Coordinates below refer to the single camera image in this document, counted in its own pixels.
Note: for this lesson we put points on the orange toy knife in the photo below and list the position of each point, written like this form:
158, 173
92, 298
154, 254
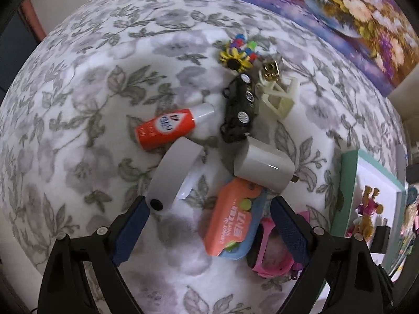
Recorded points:
226, 219

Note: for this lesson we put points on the pink watch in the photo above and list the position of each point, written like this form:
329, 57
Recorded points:
262, 258

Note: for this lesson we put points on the gold metal bar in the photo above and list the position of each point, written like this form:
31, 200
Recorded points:
270, 70

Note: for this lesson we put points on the orange white-capped bottle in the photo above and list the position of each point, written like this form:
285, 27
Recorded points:
163, 129

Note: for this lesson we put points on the grey floral blanket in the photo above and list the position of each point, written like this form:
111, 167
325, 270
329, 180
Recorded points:
81, 88

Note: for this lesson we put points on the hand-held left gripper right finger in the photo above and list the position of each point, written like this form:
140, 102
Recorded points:
289, 232

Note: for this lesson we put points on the dark cabinet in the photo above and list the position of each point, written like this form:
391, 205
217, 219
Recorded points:
14, 49

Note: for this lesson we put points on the black charger plug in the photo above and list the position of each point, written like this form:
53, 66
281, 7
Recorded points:
379, 238

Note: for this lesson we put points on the colourful sunflower block toy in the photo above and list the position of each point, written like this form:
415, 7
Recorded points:
234, 57

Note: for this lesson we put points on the white charger plug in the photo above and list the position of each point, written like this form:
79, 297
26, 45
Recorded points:
262, 163

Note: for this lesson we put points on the black toy car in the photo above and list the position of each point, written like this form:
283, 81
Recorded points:
237, 111

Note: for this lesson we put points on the reddish wooden post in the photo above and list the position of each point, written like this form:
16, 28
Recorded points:
31, 19

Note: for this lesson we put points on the white wristband camera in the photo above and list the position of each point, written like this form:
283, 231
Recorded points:
173, 166

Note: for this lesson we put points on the dog toy figure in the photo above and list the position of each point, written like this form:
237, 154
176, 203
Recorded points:
368, 207

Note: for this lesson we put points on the floral painting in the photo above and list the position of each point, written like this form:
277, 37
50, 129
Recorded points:
343, 6

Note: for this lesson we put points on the teal-edged white tray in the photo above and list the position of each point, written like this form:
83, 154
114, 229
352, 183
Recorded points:
348, 183

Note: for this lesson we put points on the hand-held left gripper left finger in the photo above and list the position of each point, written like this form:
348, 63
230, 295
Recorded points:
131, 230

